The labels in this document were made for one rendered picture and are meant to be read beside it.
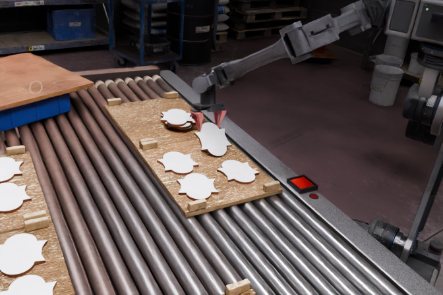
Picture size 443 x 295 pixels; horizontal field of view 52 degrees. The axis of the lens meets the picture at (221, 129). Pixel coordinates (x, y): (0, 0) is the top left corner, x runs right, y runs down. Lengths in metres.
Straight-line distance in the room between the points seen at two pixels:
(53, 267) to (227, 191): 0.57
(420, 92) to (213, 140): 0.79
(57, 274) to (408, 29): 1.38
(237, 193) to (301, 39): 0.51
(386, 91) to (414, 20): 3.30
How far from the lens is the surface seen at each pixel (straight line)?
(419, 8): 1.78
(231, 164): 1.58
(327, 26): 1.34
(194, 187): 1.44
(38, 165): 1.63
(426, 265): 2.57
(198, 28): 5.39
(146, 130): 1.80
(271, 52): 1.41
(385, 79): 5.02
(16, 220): 1.37
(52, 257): 1.23
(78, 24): 5.84
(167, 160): 1.58
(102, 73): 2.35
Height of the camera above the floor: 1.75
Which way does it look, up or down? 26 degrees down
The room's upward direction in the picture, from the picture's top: 6 degrees clockwise
